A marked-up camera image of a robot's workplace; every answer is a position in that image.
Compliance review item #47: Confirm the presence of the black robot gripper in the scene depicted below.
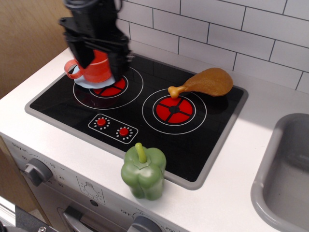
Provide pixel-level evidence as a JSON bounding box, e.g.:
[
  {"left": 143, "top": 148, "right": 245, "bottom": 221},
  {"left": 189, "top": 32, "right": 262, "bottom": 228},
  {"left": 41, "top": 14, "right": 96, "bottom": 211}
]
[{"left": 59, "top": 0, "right": 132, "bottom": 80}]

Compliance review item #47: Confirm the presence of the red plastic toy cup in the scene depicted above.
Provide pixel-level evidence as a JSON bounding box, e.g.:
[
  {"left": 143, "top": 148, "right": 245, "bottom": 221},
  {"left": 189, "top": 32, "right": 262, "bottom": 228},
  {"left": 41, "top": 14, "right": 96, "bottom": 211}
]
[{"left": 64, "top": 50, "right": 112, "bottom": 83}]

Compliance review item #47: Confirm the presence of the light blue toy plate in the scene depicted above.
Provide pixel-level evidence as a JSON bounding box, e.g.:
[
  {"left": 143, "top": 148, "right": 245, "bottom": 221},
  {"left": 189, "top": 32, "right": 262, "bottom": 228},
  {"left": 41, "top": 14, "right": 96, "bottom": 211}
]
[{"left": 69, "top": 65, "right": 116, "bottom": 89}]

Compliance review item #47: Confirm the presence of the black toy stove top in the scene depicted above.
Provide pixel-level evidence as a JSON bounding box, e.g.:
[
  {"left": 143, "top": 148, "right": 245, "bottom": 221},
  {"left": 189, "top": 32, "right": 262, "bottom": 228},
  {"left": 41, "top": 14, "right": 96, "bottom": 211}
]
[{"left": 25, "top": 56, "right": 248, "bottom": 190}]

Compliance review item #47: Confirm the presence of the brown toy chicken drumstick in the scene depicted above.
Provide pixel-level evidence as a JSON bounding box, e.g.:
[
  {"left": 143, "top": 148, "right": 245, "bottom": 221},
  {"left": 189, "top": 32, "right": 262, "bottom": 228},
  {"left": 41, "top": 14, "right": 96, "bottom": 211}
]
[{"left": 168, "top": 68, "right": 233, "bottom": 99}]

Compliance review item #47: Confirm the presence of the green toy bell pepper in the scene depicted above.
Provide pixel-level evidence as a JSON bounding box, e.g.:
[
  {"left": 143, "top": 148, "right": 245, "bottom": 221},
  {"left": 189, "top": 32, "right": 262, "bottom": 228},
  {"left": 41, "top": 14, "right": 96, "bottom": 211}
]
[{"left": 121, "top": 143, "right": 167, "bottom": 201}]

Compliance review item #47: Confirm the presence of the grey timer knob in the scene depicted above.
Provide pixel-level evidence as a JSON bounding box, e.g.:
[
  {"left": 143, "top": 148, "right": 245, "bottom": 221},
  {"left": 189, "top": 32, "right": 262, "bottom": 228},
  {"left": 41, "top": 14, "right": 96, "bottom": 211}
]
[{"left": 25, "top": 159, "right": 53, "bottom": 187}]

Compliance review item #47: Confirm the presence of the grey oven temperature knob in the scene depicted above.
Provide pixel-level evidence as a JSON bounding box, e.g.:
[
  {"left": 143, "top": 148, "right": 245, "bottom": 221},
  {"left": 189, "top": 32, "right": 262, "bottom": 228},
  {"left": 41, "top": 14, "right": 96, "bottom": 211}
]
[{"left": 127, "top": 216, "right": 162, "bottom": 232}]

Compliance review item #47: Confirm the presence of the grey toy sink basin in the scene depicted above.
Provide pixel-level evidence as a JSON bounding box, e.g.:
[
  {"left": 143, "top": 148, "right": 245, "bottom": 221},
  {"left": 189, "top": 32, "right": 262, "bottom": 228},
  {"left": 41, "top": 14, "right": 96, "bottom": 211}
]
[{"left": 251, "top": 113, "right": 309, "bottom": 232}]

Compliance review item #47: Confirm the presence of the grey oven door handle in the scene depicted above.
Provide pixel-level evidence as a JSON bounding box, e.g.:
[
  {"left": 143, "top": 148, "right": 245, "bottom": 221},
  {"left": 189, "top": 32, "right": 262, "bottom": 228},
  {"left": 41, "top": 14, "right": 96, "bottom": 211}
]
[{"left": 63, "top": 206, "right": 93, "bottom": 232}]

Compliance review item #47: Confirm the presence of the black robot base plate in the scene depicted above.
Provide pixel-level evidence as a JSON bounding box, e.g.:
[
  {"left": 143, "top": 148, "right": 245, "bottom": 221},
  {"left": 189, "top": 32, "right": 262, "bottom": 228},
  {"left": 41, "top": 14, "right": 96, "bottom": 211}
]
[{"left": 0, "top": 205, "right": 56, "bottom": 232}]

